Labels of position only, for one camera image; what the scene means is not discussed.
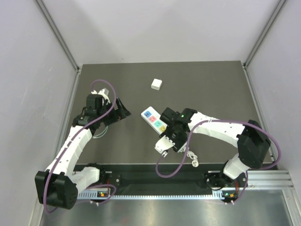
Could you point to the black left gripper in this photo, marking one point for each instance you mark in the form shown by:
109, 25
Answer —
121, 112

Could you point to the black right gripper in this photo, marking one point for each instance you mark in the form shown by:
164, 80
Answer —
178, 144

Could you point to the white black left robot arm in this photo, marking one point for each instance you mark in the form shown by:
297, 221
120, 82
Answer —
58, 186

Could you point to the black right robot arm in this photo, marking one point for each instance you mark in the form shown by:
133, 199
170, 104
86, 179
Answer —
250, 140

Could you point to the white multicolour power strip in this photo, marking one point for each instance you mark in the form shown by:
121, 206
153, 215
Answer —
152, 117

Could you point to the white cube charger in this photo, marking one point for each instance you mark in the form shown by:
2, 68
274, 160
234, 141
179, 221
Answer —
156, 84

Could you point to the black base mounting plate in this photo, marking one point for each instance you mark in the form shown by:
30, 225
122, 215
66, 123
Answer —
205, 175

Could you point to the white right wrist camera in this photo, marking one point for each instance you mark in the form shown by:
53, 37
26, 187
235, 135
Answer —
163, 145

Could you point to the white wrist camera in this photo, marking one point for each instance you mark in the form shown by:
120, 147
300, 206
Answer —
163, 145
104, 93

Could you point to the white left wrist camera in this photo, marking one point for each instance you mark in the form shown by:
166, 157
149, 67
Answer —
104, 93

